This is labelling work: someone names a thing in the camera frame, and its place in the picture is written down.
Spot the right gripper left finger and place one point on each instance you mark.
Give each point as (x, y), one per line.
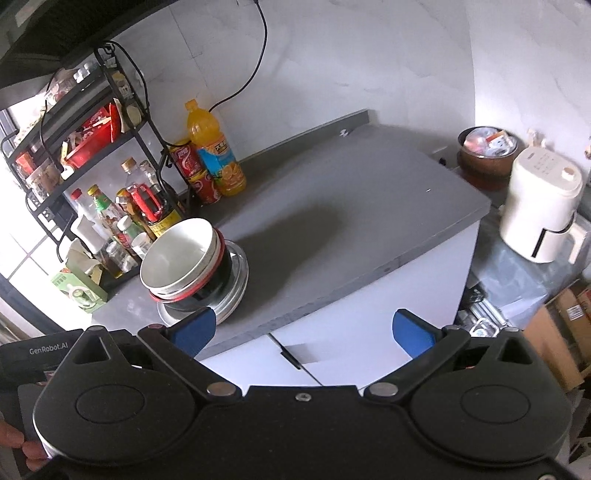
(118, 398)

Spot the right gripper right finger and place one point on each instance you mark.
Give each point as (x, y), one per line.
(490, 400)

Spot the large flower pattern plate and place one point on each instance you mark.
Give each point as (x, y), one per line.
(225, 302)

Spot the white ceramic bowl front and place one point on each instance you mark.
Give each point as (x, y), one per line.
(178, 253)

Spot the red and black bowl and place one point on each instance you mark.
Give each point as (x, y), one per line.
(201, 293)

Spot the person's left hand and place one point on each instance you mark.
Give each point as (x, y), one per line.
(33, 451)

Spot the green tissue box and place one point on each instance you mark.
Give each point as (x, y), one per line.
(78, 279)

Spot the cardboard box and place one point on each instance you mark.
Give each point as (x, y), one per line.
(560, 334)

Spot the clear salt jar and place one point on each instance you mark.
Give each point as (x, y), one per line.
(120, 257)

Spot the white cabinet doors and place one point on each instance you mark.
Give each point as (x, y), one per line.
(350, 342)

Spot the small white pill bottle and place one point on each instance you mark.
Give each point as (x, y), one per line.
(141, 244)

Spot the green label sauce bottle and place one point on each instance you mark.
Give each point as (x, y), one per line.
(108, 211)

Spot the white air fryer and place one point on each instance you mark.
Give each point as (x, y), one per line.
(539, 213)

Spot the yellow cap sauce bottle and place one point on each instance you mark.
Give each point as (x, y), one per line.
(124, 200)

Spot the large soy sauce bottle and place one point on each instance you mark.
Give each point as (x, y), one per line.
(155, 208)

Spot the black metal spice rack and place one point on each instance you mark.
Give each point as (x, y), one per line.
(37, 162)

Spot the brown pot with packets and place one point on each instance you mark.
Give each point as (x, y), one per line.
(486, 156)

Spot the red cola can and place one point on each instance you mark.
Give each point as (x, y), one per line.
(194, 171)

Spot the red plastic basket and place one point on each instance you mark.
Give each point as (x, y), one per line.
(98, 132)

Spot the orange juice bottle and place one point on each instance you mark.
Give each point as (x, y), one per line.
(213, 148)

